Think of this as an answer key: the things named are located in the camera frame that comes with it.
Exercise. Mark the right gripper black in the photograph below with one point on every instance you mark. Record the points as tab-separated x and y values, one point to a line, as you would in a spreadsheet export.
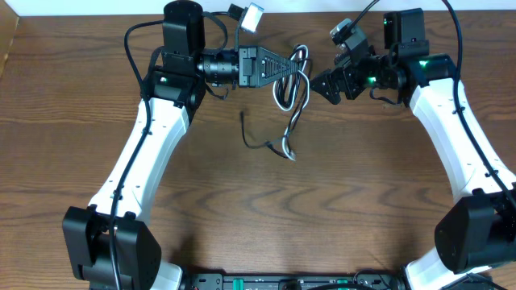
332	82

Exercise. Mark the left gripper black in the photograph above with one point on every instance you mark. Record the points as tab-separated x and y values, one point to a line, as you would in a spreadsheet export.
246	66

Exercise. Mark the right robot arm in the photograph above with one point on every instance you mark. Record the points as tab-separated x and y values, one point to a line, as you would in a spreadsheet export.
478	233

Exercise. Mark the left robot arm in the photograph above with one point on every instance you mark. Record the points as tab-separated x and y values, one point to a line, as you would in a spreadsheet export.
109	242

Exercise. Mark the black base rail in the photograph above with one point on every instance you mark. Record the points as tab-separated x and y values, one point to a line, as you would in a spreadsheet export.
220	281

